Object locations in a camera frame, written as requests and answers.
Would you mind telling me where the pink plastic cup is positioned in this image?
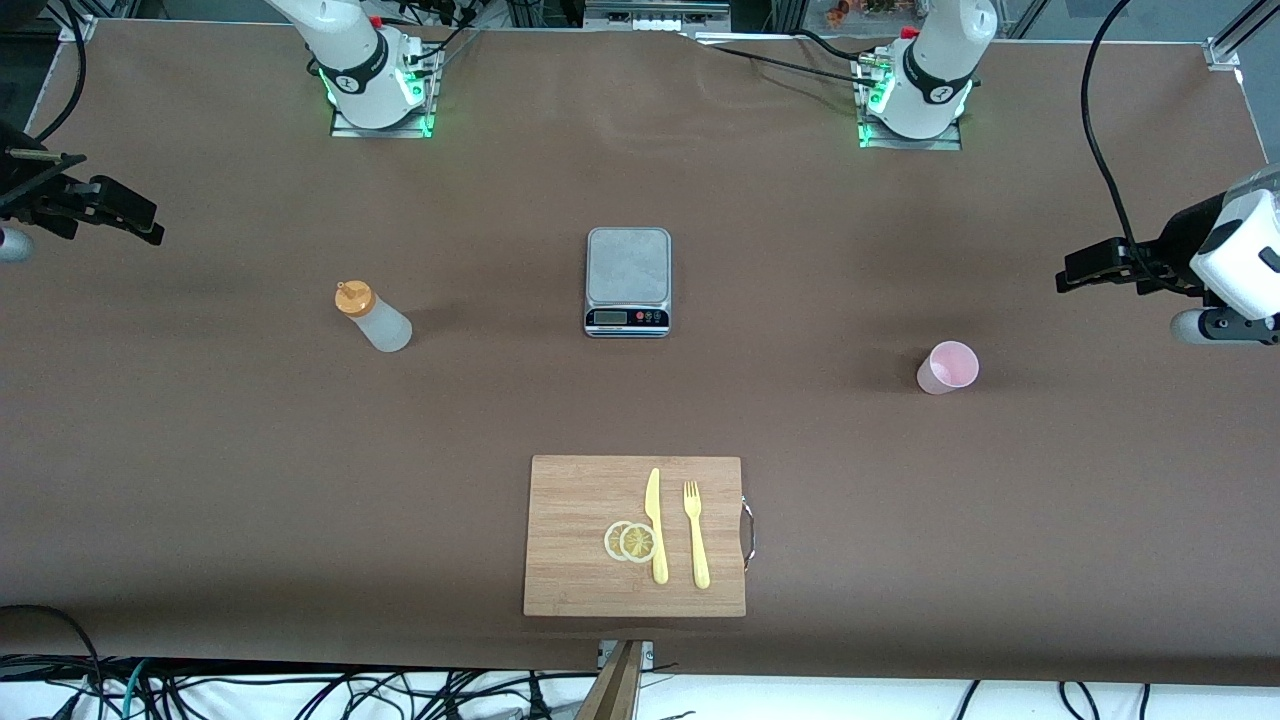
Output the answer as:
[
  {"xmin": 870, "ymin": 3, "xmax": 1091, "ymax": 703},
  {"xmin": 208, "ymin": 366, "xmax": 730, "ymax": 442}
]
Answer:
[{"xmin": 917, "ymin": 341, "xmax": 980, "ymax": 396}]

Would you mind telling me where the sauce bottle with orange cap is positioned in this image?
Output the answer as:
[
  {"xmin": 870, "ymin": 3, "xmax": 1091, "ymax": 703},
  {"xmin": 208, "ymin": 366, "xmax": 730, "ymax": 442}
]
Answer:
[{"xmin": 335, "ymin": 281, "xmax": 413, "ymax": 353}]

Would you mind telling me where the brown table cover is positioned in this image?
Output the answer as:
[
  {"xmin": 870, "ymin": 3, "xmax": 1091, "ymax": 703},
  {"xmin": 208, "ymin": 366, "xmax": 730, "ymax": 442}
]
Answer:
[{"xmin": 0, "ymin": 18, "xmax": 1280, "ymax": 687}]

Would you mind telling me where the silver digital kitchen scale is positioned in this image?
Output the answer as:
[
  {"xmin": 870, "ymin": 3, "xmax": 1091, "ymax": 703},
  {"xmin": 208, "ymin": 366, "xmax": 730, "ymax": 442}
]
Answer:
[{"xmin": 584, "ymin": 227, "xmax": 672, "ymax": 339}]

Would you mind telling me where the yellow plastic fork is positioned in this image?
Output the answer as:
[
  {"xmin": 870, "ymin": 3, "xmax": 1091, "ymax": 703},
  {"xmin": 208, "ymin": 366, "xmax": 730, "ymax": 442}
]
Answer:
[{"xmin": 683, "ymin": 481, "xmax": 711, "ymax": 589}]

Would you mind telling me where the white power strip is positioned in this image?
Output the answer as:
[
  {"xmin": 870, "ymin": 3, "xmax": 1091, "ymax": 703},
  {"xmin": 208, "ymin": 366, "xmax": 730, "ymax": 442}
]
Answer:
[{"xmin": 585, "ymin": 0, "xmax": 731, "ymax": 33}]

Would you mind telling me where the wooden cutting board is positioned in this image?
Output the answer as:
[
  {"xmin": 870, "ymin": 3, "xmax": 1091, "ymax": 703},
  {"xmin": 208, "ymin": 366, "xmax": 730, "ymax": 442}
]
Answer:
[{"xmin": 523, "ymin": 455, "xmax": 756, "ymax": 618}]

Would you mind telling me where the yellow plastic knife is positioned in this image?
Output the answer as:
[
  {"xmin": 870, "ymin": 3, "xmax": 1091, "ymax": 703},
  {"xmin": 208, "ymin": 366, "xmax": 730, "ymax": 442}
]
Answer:
[{"xmin": 645, "ymin": 468, "xmax": 669, "ymax": 585}]

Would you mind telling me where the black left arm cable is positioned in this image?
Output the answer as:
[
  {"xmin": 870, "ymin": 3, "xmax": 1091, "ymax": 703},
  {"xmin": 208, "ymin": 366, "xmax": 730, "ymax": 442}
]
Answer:
[{"xmin": 1080, "ymin": 0, "xmax": 1191, "ymax": 293}]

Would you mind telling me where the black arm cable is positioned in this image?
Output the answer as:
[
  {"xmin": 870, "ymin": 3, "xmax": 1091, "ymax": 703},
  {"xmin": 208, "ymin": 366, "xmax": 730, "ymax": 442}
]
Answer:
[
  {"xmin": 35, "ymin": 0, "xmax": 89, "ymax": 143},
  {"xmin": 1080, "ymin": 0, "xmax": 1191, "ymax": 293}
]

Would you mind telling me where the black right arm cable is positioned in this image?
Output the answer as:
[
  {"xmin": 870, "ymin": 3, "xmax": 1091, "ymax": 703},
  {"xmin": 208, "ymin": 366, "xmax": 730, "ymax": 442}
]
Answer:
[{"xmin": 35, "ymin": 0, "xmax": 89, "ymax": 143}]

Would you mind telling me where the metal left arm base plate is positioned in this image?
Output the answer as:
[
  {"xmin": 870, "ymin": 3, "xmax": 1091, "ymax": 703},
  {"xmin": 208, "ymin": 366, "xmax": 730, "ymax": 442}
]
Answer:
[{"xmin": 857, "ymin": 55, "xmax": 963, "ymax": 151}]

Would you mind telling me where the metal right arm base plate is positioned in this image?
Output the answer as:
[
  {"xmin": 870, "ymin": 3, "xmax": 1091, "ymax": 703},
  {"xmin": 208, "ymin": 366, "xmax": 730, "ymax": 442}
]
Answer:
[{"xmin": 330, "ymin": 40, "xmax": 441, "ymax": 139}]

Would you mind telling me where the black base power cable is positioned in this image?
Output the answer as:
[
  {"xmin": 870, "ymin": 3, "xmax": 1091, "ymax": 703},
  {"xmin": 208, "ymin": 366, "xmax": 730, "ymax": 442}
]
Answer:
[{"xmin": 690, "ymin": 30, "xmax": 883, "ymax": 87}]

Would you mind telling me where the black looped floor cable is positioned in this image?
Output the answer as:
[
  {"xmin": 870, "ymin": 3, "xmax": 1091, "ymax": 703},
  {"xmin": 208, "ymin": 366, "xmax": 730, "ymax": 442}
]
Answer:
[{"xmin": 0, "ymin": 604, "xmax": 106, "ymax": 720}]

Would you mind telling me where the teal floor cable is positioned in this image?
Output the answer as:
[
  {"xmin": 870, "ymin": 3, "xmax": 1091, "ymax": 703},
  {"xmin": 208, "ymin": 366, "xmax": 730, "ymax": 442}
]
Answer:
[{"xmin": 95, "ymin": 660, "xmax": 151, "ymax": 720}]

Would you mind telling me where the wooden post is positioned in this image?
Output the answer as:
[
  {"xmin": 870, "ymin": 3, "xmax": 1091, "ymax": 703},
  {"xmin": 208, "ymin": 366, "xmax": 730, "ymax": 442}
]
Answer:
[{"xmin": 578, "ymin": 640, "xmax": 643, "ymax": 720}]

